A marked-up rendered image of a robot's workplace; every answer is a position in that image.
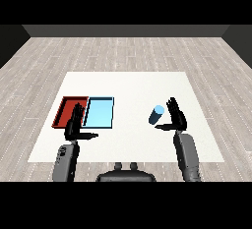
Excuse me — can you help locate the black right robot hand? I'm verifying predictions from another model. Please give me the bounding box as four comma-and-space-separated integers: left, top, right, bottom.
154, 96, 188, 132

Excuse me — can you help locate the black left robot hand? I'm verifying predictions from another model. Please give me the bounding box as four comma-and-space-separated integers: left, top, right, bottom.
63, 102, 99, 143

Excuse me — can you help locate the red shallow open box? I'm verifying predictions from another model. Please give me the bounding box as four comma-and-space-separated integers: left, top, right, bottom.
51, 95, 90, 130

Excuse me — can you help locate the small blue can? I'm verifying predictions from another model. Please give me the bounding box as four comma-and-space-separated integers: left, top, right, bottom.
148, 104, 165, 126

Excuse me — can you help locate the light blue shallow open box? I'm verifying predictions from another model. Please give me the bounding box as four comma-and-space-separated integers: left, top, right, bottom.
81, 96, 115, 130

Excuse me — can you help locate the dark grey robot body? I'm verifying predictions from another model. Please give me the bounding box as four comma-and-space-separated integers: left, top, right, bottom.
95, 161, 158, 183

